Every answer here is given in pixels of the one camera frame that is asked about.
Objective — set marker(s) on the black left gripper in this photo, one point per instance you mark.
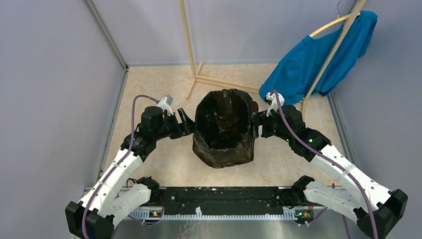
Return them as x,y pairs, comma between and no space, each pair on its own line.
186,127

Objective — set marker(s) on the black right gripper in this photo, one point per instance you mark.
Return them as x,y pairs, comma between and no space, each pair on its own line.
258,118

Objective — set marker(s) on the black trash bag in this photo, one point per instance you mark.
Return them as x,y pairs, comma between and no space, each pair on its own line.
223,134

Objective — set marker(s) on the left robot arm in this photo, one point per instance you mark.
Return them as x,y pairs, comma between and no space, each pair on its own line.
101,210

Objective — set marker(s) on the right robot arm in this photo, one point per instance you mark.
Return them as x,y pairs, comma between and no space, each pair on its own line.
375,208

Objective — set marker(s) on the wooden clothes rack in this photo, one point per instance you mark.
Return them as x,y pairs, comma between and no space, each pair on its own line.
196,69

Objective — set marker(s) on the blue cloth shirt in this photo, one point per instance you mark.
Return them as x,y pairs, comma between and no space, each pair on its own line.
295,73

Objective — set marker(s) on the wooden clothes hanger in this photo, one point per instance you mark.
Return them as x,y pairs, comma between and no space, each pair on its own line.
332,23

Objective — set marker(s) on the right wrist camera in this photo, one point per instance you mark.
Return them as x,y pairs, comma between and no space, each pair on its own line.
274,100

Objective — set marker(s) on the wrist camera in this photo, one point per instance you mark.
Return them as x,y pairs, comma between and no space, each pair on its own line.
274,100
165,105

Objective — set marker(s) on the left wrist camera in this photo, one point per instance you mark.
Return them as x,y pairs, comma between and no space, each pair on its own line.
165,105

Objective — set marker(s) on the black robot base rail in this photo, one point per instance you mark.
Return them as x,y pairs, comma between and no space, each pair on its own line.
229,201

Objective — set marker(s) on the aluminium frame post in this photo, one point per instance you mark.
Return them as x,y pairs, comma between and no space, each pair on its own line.
106,34

